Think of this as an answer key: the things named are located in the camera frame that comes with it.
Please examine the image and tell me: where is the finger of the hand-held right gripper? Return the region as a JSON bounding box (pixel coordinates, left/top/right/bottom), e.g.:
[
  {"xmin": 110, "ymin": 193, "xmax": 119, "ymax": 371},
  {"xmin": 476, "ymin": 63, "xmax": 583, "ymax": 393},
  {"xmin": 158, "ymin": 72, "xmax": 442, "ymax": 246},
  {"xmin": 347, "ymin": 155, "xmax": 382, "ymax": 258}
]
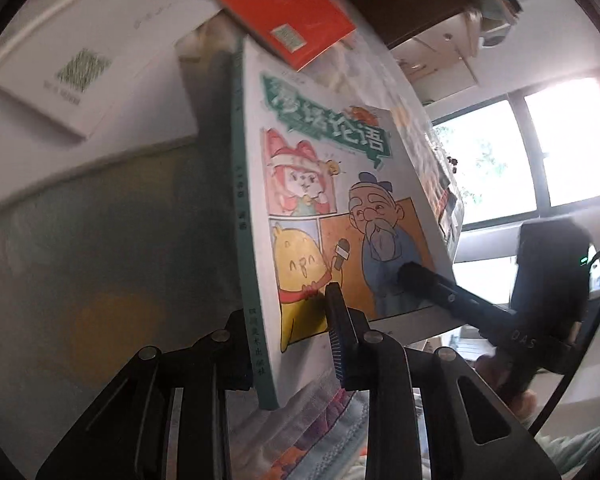
[{"xmin": 397, "ymin": 261, "xmax": 518, "ymax": 351}]

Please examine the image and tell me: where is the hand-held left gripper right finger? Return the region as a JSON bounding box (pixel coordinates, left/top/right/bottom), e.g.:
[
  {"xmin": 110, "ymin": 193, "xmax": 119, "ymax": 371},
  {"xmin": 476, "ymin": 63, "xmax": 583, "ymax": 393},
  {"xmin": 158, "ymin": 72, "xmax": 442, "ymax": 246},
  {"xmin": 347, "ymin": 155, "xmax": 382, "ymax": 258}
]
[{"xmin": 325, "ymin": 282, "xmax": 563, "ymax": 480}]

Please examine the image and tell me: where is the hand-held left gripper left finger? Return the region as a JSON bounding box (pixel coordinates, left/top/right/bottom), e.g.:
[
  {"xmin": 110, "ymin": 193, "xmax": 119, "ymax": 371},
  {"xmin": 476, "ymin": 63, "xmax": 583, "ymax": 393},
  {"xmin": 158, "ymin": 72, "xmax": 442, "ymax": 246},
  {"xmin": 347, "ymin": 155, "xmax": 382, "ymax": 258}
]
[{"xmin": 35, "ymin": 310, "xmax": 253, "ymax": 480}]

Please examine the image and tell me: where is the comic cover book teal spine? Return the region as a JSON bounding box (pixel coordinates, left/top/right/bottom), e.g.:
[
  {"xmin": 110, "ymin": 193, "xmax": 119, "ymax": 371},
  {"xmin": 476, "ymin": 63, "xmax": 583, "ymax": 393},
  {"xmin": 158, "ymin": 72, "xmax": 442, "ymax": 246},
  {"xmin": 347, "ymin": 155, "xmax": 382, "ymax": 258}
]
[{"xmin": 230, "ymin": 35, "xmax": 463, "ymax": 411}]

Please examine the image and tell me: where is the person's right hand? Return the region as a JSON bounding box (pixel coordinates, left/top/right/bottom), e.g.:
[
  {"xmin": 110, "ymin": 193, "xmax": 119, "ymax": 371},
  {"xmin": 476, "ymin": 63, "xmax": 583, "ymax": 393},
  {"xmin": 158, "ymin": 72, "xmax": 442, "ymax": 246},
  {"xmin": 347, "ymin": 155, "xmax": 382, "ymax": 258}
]
[{"xmin": 475, "ymin": 352, "xmax": 538, "ymax": 423}]

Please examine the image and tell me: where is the glass window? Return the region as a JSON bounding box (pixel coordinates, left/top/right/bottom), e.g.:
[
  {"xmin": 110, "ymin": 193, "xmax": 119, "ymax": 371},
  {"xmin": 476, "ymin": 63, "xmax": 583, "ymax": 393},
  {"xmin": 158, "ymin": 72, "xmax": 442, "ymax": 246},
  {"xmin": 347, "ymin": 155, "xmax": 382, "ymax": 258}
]
[{"xmin": 427, "ymin": 77, "xmax": 600, "ymax": 311}]

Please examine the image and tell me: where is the red book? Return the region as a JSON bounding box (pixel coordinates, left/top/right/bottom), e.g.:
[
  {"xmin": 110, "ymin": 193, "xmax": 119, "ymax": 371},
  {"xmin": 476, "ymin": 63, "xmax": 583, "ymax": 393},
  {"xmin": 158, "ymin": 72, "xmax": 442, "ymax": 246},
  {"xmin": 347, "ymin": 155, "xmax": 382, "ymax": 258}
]
[{"xmin": 180, "ymin": 0, "xmax": 358, "ymax": 72}]

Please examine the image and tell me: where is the white book green code print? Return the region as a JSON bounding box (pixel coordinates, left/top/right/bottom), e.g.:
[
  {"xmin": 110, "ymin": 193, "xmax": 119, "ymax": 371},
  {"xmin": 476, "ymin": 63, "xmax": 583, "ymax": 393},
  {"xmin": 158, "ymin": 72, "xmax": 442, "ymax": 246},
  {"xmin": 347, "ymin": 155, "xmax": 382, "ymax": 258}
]
[{"xmin": 0, "ymin": 0, "xmax": 216, "ymax": 141}]

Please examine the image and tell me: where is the black cable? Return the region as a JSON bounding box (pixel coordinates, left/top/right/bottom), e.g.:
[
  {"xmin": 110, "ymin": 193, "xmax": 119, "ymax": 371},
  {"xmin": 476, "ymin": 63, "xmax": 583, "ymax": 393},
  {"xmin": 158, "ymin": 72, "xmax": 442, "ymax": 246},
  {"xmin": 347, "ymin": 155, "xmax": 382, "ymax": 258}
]
[{"xmin": 527, "ymin": 245, "xmax": 600, "ymax": 433}]

